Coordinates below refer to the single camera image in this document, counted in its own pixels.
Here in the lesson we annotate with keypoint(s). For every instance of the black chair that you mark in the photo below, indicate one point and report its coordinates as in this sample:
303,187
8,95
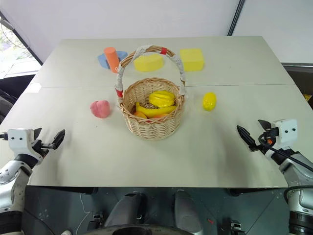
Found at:
9,95

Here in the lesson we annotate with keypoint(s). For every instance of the dark brown cabinet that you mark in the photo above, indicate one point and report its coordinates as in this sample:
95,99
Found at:
299,78

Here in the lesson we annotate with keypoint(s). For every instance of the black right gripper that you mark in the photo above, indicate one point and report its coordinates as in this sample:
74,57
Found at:
267,137

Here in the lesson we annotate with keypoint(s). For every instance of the orange foam cylinder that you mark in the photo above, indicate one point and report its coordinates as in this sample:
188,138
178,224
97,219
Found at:
112,60

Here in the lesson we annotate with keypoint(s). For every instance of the yellow starfruit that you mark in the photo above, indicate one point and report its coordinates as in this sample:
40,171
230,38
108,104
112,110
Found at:
161,98

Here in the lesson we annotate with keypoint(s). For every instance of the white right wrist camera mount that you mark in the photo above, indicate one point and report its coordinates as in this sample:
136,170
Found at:
287,131

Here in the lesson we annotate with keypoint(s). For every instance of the yellow half-round foam block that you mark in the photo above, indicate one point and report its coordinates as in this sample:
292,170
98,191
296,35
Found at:
148,63

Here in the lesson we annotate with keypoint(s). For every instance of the orange fruit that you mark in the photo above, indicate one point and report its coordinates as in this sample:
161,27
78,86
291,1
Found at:
139,114

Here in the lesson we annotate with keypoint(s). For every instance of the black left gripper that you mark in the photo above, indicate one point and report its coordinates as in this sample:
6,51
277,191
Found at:
38,149

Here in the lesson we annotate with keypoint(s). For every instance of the dark rounded grey shape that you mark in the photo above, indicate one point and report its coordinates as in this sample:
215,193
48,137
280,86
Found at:
187,210
127,210

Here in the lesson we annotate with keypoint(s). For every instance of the yellow lemon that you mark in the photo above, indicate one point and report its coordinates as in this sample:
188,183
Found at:
209,101

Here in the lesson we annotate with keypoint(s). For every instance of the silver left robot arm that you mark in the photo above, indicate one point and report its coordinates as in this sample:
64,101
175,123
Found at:
12,176

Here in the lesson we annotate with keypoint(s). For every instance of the black ceiling pole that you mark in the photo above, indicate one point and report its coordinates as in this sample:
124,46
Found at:
236,17

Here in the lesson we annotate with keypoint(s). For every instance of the yellow banana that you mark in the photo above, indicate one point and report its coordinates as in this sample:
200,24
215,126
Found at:
154,111

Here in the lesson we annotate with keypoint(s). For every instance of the pink peach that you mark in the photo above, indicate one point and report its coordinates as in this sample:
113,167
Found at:
99,109

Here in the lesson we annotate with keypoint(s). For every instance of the blue foam block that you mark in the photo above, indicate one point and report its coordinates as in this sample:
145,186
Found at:
102,59

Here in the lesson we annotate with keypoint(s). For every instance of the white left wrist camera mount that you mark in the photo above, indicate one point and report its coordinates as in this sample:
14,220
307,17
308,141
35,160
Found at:
19,140

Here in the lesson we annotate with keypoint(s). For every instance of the yellow foam cube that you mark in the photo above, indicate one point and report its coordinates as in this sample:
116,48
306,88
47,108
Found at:
192,60

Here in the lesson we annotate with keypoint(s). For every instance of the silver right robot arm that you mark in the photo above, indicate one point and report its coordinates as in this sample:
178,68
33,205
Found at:
297,176

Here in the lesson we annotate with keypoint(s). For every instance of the black window frame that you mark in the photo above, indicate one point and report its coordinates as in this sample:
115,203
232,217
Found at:
22,38

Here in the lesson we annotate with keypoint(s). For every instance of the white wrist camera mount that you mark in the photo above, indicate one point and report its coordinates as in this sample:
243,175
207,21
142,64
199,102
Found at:
287,131
19,140

